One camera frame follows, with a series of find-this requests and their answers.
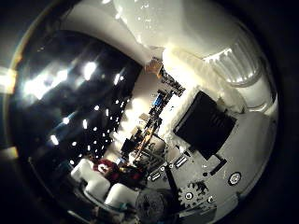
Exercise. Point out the cluttered storage shelf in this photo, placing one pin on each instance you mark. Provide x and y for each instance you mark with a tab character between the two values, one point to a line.
159	99

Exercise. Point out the person in red shirt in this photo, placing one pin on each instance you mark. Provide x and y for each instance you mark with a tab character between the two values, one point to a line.
109	162

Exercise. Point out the round grey speckled knob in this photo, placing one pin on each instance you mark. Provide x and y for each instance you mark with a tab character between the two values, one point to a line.
152	207

